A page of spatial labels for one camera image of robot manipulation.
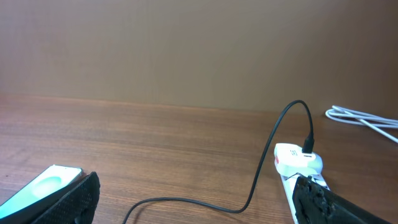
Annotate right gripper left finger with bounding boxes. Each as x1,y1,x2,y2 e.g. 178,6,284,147
1,172,100,224

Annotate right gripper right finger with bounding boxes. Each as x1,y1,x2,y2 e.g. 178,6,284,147
292,175,389,224

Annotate turquoise screen smartphone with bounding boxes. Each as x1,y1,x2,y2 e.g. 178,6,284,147
1,164,83,218

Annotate black usb charging cable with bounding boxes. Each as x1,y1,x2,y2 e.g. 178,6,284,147
122,100,315,224

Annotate white usb charger plug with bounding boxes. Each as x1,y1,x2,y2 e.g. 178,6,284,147
274,143,323,177

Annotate white power strip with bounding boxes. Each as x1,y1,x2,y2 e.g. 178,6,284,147
280,174,330,224

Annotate white power strip cord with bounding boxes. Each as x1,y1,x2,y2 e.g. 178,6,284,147
325,105,398,144

